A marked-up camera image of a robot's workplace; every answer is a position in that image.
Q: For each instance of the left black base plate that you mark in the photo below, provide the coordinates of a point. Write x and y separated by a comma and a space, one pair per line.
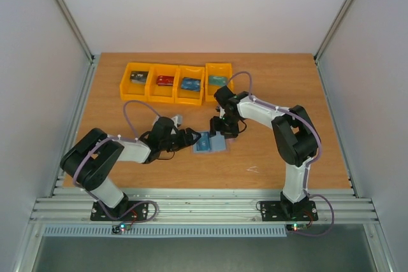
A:
105, 211

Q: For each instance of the green circuit board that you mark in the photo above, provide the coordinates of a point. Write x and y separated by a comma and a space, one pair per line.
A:
297, 227
121, 228

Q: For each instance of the red card stack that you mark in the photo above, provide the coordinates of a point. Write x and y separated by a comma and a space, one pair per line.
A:
163, 80

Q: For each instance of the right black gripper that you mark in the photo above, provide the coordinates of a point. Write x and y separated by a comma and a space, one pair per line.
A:
224, 127

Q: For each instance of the yellow bin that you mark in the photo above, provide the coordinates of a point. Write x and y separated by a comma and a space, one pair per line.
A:
160, 87
219, 69
130, 91
187, 96

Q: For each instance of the right green circuit board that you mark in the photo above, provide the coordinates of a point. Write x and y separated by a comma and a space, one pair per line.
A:
297, 227

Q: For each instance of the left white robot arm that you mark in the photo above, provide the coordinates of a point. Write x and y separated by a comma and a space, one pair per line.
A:
91, 160

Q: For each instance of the left green circuit board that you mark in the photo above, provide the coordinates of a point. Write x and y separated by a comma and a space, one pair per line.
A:
121, 228

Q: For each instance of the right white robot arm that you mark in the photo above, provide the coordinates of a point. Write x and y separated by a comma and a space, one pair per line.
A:
297, 141

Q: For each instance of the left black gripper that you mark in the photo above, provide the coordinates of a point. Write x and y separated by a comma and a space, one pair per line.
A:
189, 141

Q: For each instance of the blue credit card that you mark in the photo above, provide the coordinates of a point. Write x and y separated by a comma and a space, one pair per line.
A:
203, 144

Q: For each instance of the teal card stack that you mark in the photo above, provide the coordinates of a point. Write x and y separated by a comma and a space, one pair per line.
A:
218, 81

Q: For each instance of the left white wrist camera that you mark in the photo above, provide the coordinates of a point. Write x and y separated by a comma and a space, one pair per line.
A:
177, 120

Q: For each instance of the blue card stack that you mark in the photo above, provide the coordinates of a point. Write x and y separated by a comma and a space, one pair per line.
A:
191, 84

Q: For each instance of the grey slotted cable duct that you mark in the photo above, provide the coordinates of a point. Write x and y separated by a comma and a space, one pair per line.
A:
166, 231

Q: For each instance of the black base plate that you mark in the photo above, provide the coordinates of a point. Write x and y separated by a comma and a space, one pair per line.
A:
105, 211
271, 211

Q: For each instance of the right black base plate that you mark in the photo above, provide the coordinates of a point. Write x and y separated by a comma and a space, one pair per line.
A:
271, 211

